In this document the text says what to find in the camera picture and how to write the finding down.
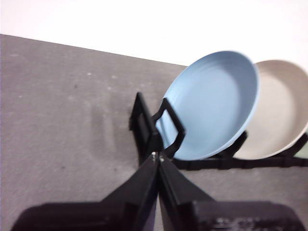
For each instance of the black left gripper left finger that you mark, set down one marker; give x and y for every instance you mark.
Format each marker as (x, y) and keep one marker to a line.
(115, 211)

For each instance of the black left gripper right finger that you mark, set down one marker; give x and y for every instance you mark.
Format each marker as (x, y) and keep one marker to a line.
(204, 214)

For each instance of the blue plate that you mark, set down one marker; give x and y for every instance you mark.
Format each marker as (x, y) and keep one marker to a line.
(211, 101)

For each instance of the black plate rack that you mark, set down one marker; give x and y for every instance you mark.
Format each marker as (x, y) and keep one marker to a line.
(142, 115)

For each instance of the beige plate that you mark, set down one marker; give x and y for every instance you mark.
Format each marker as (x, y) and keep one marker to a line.
(276, 108)

